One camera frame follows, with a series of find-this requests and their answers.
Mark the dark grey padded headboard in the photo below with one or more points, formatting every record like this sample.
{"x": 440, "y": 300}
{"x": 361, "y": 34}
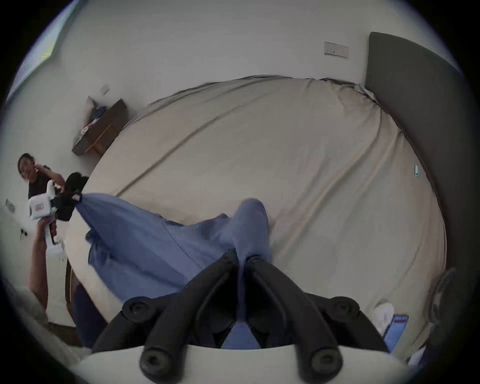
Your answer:
{"x": 431, "y": 112}

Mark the person's legs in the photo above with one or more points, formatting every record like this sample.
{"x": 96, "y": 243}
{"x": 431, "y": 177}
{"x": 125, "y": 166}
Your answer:
{"x": 88, "y": 318}

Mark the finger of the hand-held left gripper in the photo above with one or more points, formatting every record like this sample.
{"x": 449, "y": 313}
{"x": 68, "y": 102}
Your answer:
{"x": 68, "y": 198}

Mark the white wall socket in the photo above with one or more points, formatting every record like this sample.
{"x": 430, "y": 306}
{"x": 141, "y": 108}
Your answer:
{"x": 104, "y": 89}

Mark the dark wooden bedside table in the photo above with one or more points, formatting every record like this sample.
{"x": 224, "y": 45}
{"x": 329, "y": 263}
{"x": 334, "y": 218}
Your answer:
{"x": 101, "y": 129}

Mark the wall switch plate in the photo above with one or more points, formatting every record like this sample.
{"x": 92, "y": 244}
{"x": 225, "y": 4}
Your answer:
{"x": 336, "y": 49}

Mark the person's body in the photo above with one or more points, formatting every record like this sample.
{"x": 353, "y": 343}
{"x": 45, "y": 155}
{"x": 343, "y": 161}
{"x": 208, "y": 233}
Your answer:
{"x": 26, "y": 318}

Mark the bed with beige sheet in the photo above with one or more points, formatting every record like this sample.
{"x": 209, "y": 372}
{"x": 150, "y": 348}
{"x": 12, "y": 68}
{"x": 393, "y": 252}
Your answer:
{"x": 281, "y": 150}

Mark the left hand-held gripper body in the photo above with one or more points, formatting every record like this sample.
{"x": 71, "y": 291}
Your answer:
{"x": 40, "y": 207}

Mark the blue phone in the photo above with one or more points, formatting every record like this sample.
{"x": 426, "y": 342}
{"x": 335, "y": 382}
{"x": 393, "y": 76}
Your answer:
{"x": 396, "y": 332}

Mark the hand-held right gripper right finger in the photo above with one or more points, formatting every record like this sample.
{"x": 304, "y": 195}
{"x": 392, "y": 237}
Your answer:
{"x": 300, "y": 303}

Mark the person's left forearm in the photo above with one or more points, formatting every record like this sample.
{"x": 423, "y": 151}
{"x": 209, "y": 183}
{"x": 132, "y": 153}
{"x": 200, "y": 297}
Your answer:
{"x": 38, "y": 266}

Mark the small white object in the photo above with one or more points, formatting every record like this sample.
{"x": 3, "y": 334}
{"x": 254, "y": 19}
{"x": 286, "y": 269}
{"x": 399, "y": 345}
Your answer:
{"x": 384, "y": 317}

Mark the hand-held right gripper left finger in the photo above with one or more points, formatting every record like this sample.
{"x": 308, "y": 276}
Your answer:
{"x": 176, "y": 303}

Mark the person's left hand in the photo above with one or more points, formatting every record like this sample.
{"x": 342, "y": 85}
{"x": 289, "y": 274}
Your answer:
{"x": 45, "y": 224}

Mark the blue shirt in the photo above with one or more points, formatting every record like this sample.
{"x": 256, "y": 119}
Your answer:
{"x": 150, "y": 243}

